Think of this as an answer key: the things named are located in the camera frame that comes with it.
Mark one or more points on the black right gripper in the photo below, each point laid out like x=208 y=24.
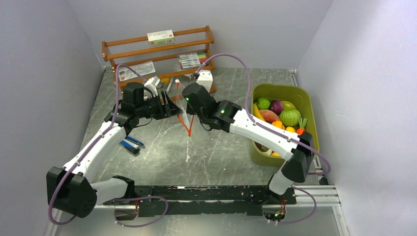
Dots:
x=189 y=109

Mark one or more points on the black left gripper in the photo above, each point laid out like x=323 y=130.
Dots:
x=168 y=109

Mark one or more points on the clear zip bag orange zipper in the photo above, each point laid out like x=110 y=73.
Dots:
x=188 y=121

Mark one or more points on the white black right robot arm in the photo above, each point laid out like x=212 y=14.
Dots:
x=296 y=150

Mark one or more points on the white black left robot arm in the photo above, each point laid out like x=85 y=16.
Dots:
x=69 y=188

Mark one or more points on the green capped white marker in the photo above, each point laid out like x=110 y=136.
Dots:
x=171 y=81

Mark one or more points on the coloured marker pen pack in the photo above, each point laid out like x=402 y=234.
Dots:
x=191 y=60

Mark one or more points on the blue black stapler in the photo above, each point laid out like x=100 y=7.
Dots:
x=132 y=145

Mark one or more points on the wooden three-tier shelf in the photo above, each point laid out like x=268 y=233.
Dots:
x=134 y=51

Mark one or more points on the yellow toy banana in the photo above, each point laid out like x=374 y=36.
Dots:
x=256 y=112

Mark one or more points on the green toy lime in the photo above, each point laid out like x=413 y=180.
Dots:
x=263 y=103

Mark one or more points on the pink toy watermelon slice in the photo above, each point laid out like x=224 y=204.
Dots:
x=269 y=116

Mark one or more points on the green white box top shelf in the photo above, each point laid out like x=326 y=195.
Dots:
x=161 y=38

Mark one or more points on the purple toy onion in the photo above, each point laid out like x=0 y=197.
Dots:
x=276 y=106

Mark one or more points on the orange toy bell pepper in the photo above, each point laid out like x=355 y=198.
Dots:
x=278 y=124

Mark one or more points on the yellow toy lemon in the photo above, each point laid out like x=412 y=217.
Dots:
x=290 y=129

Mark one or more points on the olive green plastic bin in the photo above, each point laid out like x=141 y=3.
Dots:
x=300 y=98

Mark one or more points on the orange toy carrot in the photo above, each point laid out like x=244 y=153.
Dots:
x=302 y=124

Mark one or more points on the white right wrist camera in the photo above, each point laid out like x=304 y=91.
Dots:
x=205 y=78

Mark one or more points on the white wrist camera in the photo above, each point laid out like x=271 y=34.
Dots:
x=151 y=86
x=205 y=78

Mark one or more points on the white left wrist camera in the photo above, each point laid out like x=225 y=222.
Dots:
x=151 y=86

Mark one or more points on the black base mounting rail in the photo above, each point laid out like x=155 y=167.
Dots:
x=189 y=200

